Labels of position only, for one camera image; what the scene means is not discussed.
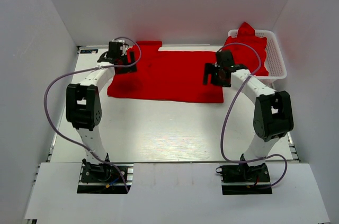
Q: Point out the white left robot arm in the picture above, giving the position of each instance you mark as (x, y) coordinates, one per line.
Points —
(83, 105)

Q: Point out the white plastic basket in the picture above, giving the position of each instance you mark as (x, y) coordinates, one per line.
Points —
(274, 62)

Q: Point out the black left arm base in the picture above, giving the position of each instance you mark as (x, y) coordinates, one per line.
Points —
(104, 179)

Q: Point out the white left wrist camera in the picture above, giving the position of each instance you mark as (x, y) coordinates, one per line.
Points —
(122, 47)

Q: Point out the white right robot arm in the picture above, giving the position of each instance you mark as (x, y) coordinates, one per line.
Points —
(273, 117)

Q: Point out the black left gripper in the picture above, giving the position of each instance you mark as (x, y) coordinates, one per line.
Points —
(132, 57)

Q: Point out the red t shirt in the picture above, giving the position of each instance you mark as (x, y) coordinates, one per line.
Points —
(167, 76)

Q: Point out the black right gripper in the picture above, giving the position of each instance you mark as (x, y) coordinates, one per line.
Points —
(210, 69)

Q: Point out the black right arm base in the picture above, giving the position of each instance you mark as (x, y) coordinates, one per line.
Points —
(242, 179)

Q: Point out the red t shirts in basket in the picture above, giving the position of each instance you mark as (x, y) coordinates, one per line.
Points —
(244, 55)

